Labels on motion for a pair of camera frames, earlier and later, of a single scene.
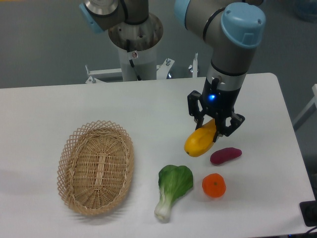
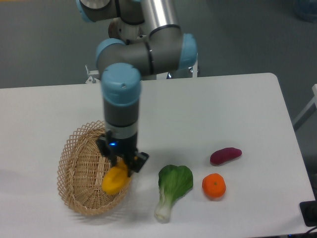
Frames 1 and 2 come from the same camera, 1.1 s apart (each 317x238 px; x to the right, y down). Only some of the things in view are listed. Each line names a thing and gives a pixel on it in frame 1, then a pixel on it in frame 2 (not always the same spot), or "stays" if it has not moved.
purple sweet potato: (222, 155) stays
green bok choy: (174, 182) stays
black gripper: (217, 101) to (123, 148)
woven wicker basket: (95, 167) stays
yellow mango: (199, 142) to (115, 178)
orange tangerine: (214, 185) stays
